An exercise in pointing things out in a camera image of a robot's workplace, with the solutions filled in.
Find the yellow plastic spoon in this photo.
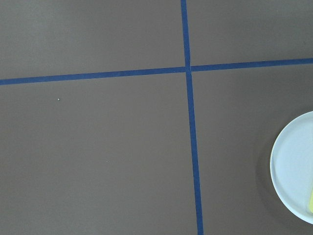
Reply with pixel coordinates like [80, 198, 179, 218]
[308, 190, 313, 213]

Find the white round plate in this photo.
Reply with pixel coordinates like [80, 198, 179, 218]
[269, 111, 313, 224]

